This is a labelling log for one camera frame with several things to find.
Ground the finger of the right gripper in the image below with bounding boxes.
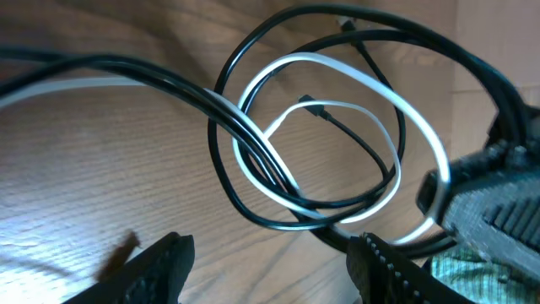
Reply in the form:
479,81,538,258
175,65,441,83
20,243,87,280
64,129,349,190
436,143,539,282

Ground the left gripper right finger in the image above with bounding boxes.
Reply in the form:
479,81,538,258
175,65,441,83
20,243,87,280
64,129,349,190
346,233,470,304

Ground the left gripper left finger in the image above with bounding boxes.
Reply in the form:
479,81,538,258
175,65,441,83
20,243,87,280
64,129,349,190
66,232,195,304

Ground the black USB cable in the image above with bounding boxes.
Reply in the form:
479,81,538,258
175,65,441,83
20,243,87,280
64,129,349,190
0,3,528,259

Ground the white USB cable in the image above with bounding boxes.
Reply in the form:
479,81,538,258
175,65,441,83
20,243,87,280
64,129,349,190
0,52,452,246

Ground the cardboard box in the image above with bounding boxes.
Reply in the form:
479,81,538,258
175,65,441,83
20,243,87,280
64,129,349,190
451,0,539,159

